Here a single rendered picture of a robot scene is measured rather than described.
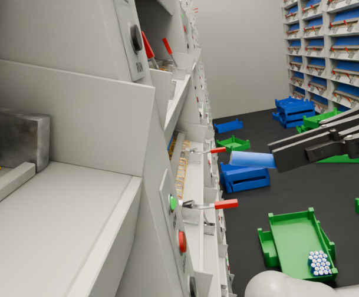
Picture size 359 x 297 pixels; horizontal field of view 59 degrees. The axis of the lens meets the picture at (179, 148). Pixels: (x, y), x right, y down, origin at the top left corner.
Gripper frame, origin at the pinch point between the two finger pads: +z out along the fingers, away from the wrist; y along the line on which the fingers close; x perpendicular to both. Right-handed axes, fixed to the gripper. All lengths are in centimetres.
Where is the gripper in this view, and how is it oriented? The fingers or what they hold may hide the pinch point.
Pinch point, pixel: (300, 149)
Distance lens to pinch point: 42.3
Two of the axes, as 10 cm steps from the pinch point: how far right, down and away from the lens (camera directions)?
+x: 3.6, 9.0, 2.6
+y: -0.6, 3.0, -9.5
